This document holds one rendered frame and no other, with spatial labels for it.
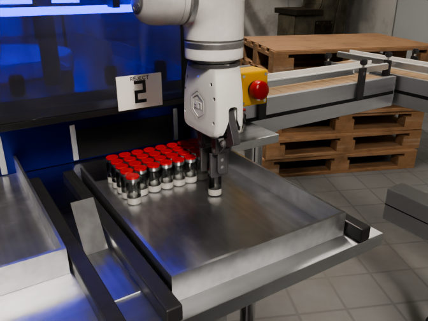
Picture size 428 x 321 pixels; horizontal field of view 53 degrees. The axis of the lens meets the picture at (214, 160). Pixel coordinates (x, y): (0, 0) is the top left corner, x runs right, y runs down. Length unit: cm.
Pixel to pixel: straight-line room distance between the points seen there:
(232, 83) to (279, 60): 204
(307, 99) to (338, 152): 182
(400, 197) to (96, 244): 117
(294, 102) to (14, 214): 74
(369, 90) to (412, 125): 186
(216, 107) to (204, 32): 10
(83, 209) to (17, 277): 11
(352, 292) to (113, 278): 154
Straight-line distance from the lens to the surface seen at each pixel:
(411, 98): 145
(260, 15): 812
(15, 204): 74
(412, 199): 155
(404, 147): 324
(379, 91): 140
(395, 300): 199
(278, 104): 112
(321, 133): 292
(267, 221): 63
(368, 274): 210
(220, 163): 66
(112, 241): 57
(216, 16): 59
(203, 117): 63
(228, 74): 60
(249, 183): 74
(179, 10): 57
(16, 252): 62
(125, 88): 78
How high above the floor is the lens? 120
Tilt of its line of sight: 23 degrees down
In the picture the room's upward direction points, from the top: straight up
